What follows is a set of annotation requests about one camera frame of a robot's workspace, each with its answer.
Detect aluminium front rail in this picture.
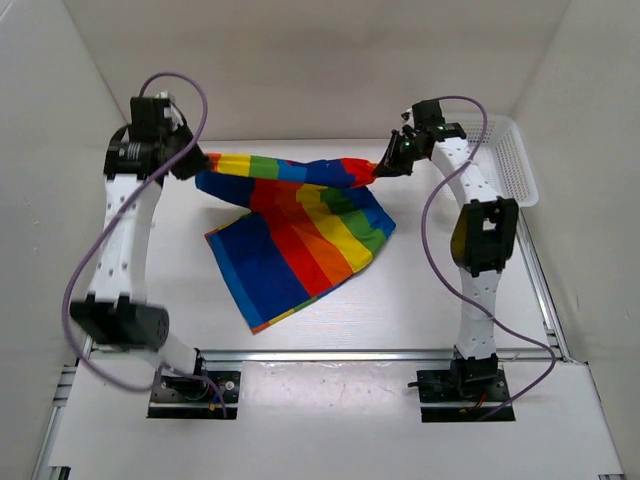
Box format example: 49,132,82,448
59,347,571,374

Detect rainbow striped shorts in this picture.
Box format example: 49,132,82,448
195,153,396,333

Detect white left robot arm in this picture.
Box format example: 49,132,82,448
70,92,210,400

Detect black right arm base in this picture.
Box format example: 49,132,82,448
407,353,516,423

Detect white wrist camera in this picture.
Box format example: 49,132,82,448
155,91,186,130
401,107,414,125

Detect white perforated plastic basket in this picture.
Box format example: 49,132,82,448
453,114,539,208

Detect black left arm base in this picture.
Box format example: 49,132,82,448
147,361,242,420

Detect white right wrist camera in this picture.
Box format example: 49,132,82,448
401,107,414,125

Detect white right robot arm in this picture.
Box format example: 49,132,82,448
374,98,519,400

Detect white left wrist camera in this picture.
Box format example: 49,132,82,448
155,91,186,130

